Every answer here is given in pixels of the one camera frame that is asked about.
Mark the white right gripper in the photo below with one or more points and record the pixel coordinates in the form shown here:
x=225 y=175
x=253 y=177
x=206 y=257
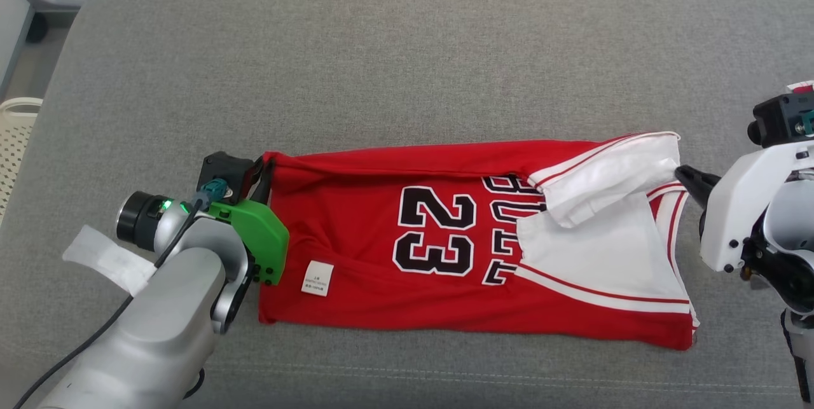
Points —
x=744 y=212

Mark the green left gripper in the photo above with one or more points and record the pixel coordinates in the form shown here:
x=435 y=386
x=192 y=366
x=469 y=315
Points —
x=254 y=237

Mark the red white-striped shorts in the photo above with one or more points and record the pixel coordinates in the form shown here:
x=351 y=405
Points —
x=801 y=86

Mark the red white number jersey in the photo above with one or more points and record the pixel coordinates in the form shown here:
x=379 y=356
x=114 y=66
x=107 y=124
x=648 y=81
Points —
x=381 y=282

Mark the grey fabric sofa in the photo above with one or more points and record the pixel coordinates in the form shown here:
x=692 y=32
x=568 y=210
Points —
x=381 y=78

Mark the cream perforated laundry basket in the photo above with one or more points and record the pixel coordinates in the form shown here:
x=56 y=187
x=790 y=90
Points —
x=16 y=142

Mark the black caster wheel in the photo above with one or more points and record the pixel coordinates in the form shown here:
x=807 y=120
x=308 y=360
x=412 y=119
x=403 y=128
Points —
x=37 y=26

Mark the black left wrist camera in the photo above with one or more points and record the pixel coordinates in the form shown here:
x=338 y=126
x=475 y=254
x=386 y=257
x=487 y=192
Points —
x=226 y=177

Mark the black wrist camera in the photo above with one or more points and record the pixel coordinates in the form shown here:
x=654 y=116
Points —
x=226 y=177
x=779 y=119

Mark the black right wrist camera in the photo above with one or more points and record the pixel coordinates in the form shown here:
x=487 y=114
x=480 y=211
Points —
x=779 y=119

